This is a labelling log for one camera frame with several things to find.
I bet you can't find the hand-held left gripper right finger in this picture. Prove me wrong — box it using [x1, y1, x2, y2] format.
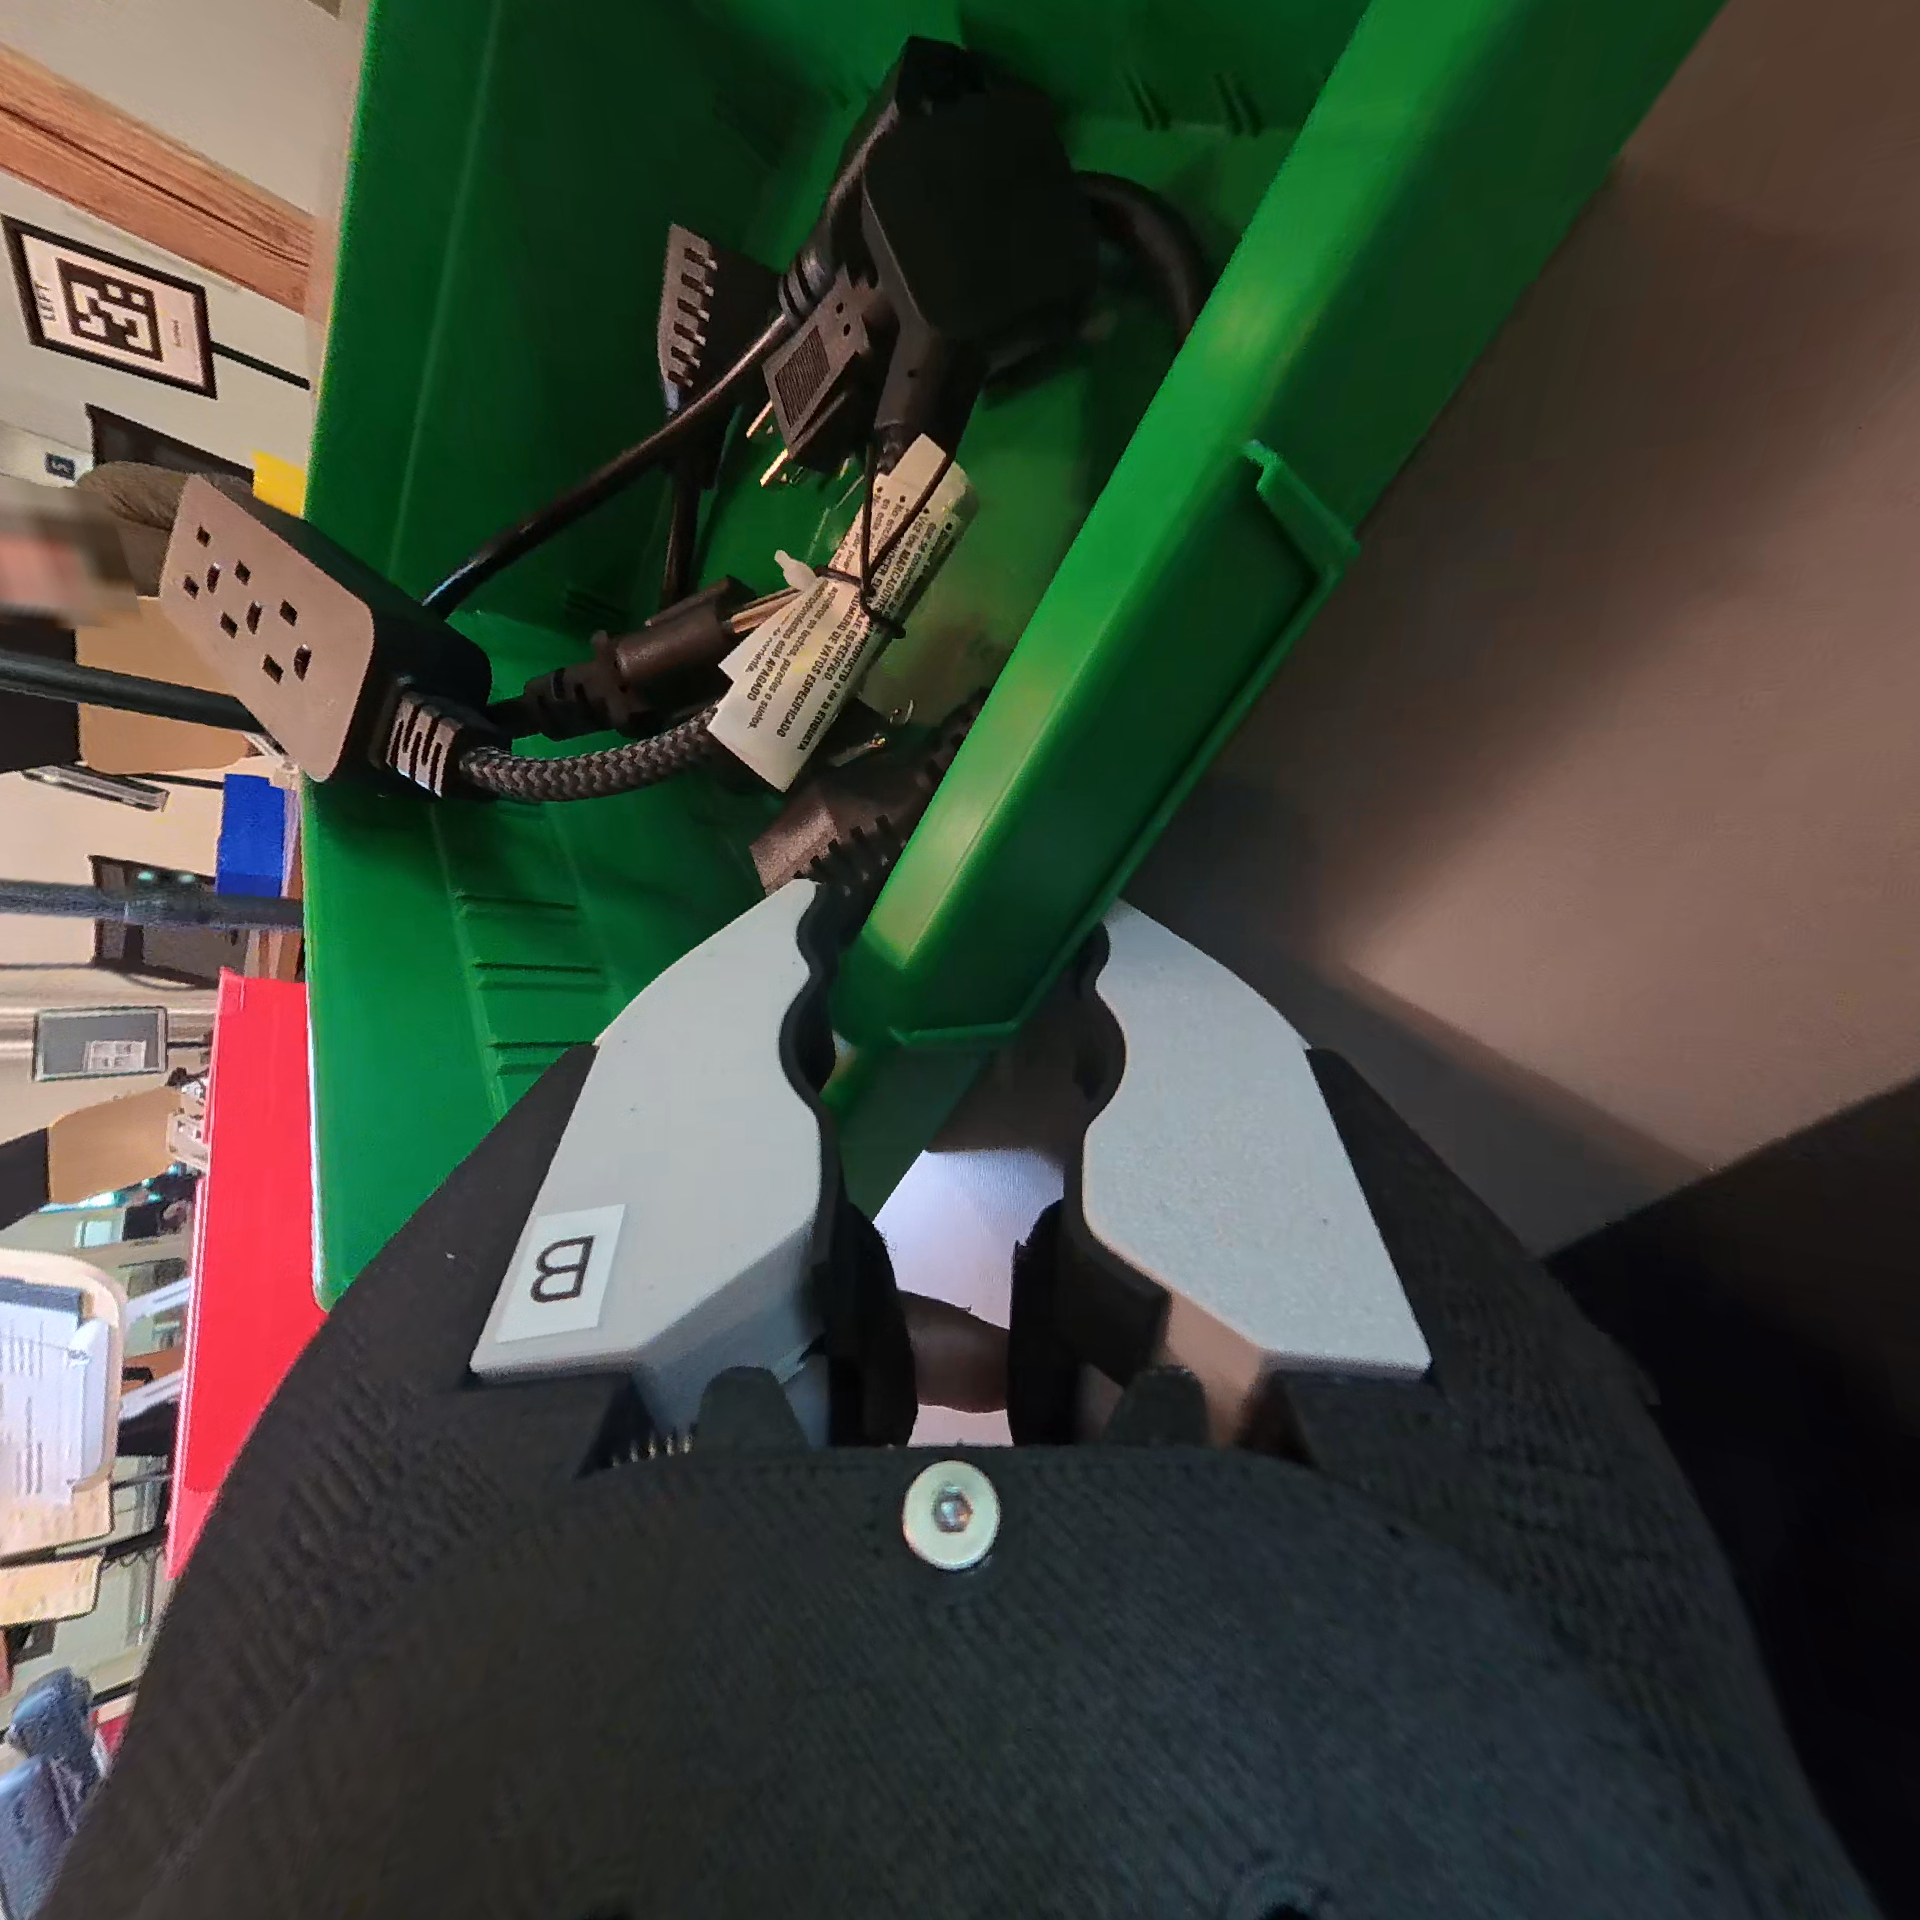
[1047, 902, 1438, 1390]

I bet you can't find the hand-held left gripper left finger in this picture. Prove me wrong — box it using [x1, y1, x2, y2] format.
[467, 880, 846, 1395]

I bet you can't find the braided power strip cable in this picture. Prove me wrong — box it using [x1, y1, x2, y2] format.
[381, 433, 987, 809]

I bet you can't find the black power cable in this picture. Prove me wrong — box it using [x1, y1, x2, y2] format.
[424, 167, 1221, 741]

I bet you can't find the black power strip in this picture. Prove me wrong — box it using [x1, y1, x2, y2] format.
[154, 474, 494, 790]

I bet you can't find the black power plug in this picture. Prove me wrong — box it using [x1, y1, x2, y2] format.
[754, 281, 906, 495]

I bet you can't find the green plastic bin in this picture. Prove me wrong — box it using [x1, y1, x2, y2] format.
[299, 0, 1730, 1311]

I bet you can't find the person's left hand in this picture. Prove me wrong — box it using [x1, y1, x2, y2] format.
[897, 1294, 1010, 1416]

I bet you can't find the red plastic bin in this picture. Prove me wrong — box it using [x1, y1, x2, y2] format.
[163, 966, 329, 1579]

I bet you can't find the blue plastic bin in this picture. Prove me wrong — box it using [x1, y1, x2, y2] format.
[214, 768, 304, 906]

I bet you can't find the grey framed notice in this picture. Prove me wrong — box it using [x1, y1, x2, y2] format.
[31, 1007, 175, 1086]

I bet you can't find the printed instruction sheet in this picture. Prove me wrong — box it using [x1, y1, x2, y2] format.
[0, 1290, 99, 1510]

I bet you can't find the black tripod pole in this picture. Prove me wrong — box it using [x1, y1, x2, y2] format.
[0, 643, 309, 741]

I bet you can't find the tan display board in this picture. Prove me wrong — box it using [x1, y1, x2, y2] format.
[0, 1267, 128, 1568]

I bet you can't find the black framed marker poster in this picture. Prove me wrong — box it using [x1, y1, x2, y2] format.
[0, 213, 222, 403]

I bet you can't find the black cable connector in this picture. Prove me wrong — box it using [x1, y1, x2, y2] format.
[749, 777, 936, 906]

